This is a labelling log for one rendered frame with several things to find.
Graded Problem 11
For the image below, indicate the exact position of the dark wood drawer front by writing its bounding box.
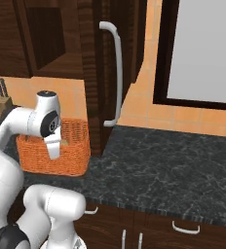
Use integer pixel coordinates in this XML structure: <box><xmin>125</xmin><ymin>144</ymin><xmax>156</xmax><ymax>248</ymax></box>
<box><xmin>74</xmin><ymin>201</ymin><xmax>136</xmax><ymax>231</ymax></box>
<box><xmin>133</xmin><ymin>209</ymin><xmax>226</xmax><ymax>249</ymax></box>

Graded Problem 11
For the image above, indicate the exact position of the dark wood wall cabinet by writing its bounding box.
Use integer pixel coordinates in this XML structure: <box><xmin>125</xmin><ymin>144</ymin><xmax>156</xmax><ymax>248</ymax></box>
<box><xmin>0</xmin><ymin>0</ymin><xmax>86</xmax><ymax>80</ymax></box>

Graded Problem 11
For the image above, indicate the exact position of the white drawer handle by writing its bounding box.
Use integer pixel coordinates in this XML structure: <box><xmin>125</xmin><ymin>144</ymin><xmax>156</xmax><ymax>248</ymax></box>
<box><xmin>170</xmin><ymin>220</ymin><xmax>202</xmax><ymax>235</ymax></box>
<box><xmin>84</xmin><ymin>206</ymin><xmax>99</xmax><ymax>216</ymax></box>

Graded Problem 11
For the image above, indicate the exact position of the white base cabinet handle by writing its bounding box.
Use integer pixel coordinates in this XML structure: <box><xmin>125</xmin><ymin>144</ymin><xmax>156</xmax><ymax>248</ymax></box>
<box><xmin>121</xmin><ymin>229</ymin><xmax>128</xmax><ymax>249</ymax></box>
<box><xmin>137</xmin><ymin>231</ymin><xmax>144</xmax><ymax>249</ymax></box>

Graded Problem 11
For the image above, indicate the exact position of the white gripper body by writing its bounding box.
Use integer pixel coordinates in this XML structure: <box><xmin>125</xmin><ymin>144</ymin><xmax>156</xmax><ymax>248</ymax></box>
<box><xmin>44</xmin><ymin>125</ymin><xmax>63</xmax><ymax>160</ymax></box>

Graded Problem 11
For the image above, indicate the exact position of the dark framed window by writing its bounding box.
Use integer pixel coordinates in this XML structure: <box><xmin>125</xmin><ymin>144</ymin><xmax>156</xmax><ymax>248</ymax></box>
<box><xmin>152</xmin><ymin>0</ymin><xmax>226</xmax><ymax>112</ymax></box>

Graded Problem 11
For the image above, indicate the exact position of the long white cabinet handle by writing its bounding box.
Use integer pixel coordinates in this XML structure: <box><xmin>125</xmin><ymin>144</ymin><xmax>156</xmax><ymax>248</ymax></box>
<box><xmin>98</xmin><ymin>20</ymin><xmax>124</xmax><ymax>127</ymax></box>

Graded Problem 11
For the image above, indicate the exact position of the wooden knife block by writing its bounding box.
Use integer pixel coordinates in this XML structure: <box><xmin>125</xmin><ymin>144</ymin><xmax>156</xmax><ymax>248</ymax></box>
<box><xmin>0</xmin><ymin>95</ymin><xmax>15</xmax><ymax>121</ymax></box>

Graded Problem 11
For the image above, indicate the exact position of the dark wood base cabinet door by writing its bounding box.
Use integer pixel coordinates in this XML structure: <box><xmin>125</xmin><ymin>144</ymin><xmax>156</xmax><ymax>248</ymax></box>
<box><xmin>73</xmin><ymin>223</ymin><xmax>134</xmax><ymax>249</ymax></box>
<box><xmin>132</xmin><ymin>228</ymin><xmax>171</xmax><ymax>249</ymax></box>

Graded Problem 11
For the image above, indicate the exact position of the dark wood tall cabinet door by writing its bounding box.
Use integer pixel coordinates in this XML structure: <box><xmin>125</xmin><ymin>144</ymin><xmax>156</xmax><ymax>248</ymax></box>
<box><xmin>96</xmin><ymin>0</ymin><xmax>149</xmax><ymax>158</ymax></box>

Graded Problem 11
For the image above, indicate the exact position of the orange woven basket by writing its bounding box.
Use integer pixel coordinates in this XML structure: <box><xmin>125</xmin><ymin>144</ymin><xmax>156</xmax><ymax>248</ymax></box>
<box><xmin>16</xmin><ymin>118</ymin><xmax>92</xmax><ymax>178</ymax></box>

